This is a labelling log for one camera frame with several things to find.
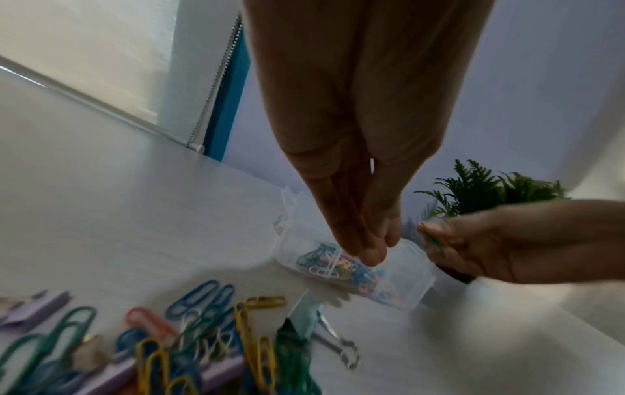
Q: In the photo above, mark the clear plastic box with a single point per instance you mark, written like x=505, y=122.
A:
x=405, y=277

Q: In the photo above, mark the person's right forearm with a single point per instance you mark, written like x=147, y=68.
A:
x=573, y=239

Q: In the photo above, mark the small green paper clip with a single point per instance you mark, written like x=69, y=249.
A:
x=433, y=242

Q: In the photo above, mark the white roller blind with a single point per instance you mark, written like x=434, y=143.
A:
x=88, y=54

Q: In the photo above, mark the green potted plant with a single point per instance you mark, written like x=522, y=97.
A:
x=483, y=191

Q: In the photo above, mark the mint binder clip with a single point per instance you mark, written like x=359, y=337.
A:
x=317, y=328

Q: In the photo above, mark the blue window frame strip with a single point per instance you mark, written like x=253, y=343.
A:
x=227, y=108

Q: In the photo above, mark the person's right hand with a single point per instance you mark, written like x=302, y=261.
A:
x=481, y=247

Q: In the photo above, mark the beige binder clip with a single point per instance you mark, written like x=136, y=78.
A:
x=90, y=353

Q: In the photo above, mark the pile of large coloured clips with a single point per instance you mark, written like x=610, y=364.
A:
x=205, y=343

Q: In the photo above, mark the person's left hand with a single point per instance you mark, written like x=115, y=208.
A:
x=361, y=96

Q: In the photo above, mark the heap of small coloured clips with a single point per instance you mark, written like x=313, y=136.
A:
x=337, y=266

